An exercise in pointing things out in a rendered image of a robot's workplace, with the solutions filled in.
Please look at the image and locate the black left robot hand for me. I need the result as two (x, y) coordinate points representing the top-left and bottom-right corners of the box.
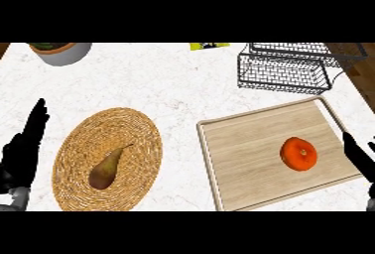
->
(0, 97), (51, 194)

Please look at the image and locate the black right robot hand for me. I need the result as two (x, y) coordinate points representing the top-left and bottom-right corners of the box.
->
(341, 131), (375, 185)

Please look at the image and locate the orange round squash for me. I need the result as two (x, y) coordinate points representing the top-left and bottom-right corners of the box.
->
(278, 136), (318, 172)

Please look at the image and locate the pale wooden tray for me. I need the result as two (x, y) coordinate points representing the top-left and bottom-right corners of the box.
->
(196, 95), (364, 212)

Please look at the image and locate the round woven wicker placemat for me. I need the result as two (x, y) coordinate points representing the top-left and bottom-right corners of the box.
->
(51, 106), (163, 212)

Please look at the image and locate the brown green pear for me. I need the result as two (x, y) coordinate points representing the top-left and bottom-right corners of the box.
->
(88, 143), (134, 191)

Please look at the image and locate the grey plant pot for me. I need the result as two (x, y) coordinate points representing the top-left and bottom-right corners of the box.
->
(26, 42), (94, 67)

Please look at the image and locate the yellow green printed card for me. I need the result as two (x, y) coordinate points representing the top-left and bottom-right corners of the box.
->
(188, 42), (231, 52)

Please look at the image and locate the black wire tiered basket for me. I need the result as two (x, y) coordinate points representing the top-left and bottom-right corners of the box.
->
(237, 42), (369, 95)

